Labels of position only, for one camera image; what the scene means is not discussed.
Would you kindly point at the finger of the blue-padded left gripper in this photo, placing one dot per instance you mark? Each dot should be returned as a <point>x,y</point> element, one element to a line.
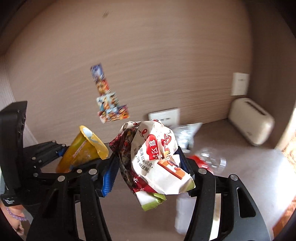
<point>96,169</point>
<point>44,152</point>

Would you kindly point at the cream toaster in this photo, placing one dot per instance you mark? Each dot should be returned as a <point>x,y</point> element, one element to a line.
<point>252,121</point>

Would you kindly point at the silver white foil packet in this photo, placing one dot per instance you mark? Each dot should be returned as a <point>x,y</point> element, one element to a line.
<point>184,135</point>

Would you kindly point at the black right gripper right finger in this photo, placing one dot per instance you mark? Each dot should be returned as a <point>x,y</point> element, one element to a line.
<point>240,218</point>

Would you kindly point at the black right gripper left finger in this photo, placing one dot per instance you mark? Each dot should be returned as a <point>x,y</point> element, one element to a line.
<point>56,216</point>

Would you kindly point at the lower white wall socket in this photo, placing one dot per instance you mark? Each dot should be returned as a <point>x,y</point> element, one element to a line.
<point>169,117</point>

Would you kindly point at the left hand with bead bracelet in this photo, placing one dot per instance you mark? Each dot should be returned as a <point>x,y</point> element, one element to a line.
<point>15,216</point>

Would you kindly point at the red white snack bag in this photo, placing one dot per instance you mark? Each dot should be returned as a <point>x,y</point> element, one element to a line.
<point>149,162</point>

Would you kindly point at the upper white wall socket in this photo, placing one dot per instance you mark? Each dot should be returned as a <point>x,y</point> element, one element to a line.
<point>240,84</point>

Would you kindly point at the colourful sticker strip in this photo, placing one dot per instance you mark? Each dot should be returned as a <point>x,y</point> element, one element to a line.
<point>108,103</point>

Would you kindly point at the orange red snack packet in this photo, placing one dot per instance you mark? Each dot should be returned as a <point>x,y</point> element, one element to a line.
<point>201,163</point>

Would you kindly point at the white wall socket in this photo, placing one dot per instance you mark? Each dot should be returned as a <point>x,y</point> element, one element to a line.
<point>240,84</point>
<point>169,117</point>

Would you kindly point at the clear crumpled plastic wrapper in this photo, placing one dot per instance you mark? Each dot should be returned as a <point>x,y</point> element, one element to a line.
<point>212,157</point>

